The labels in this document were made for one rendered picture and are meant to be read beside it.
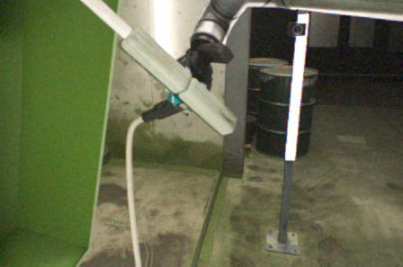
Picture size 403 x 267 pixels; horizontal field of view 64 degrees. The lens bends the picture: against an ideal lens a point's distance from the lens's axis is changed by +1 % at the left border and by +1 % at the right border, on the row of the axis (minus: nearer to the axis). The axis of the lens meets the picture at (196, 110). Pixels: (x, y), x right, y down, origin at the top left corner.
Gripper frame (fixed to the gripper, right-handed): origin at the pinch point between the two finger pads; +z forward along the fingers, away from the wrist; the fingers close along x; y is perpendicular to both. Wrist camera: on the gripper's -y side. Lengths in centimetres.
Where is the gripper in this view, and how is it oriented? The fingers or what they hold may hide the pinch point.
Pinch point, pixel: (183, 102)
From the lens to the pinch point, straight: 70.6
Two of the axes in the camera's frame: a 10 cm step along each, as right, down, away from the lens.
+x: -6.6, -6.0, -4.4
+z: -3.2, 7.6, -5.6
